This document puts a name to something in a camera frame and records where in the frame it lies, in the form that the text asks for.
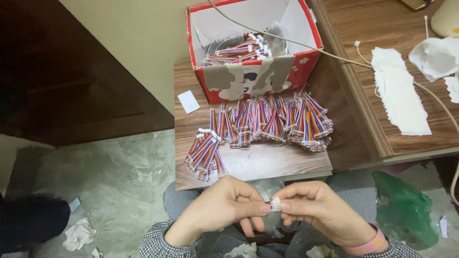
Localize white paper card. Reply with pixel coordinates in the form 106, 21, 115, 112
177, 90, 201, 115

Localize crumpled white tissue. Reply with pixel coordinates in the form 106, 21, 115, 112
408, 37, 459, 83
62, 217, 97, 252
225, 242, 259, 258
306, 245, 340, 258

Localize person's checked trousers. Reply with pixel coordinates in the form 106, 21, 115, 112
138, 169, 421, 258

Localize beige power cord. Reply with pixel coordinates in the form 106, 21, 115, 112
207, 0, 459, 206

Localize row of rainbow cable bundles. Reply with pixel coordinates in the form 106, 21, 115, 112
209, 91, 334, 153

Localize heap of rainbow ribbon cables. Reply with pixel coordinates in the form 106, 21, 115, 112
184, 127, 230, 183
201, 33, 273, 67

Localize red cardboard box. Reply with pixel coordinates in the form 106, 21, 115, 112
186, 0, 324, 105

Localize black bag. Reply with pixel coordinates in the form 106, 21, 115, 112
0, 193, 71, 254

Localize green plastic bag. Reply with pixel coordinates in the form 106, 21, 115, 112
371, 171, 440, 250

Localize dark wooden cabinet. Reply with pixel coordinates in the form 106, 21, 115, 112
0, 0, 175, 146

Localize person's left hand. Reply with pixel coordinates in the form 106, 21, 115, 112
165, 176, 272, 248

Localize single rainbow ribbon cable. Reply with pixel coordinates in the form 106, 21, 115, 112
265, 196, 282, 213

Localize brass-coloured object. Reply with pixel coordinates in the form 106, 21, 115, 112
400, 0, 432, 11

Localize white cloth scrap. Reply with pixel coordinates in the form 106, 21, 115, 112
443, 75, 459, 104

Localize cream lamp base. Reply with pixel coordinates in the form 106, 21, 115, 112
430, 0, 459, 38

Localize person's right hand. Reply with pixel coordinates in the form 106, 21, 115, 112
272, 180, 378, 248

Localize clear plastic bag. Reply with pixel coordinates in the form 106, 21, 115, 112
204, 21, 289, 63
249, 178, 300, 239

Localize pink wristband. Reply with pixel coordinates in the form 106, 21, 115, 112
341, 224, 389, 256

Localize white cloth strip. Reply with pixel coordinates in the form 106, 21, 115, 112
371, 47, 433, 137

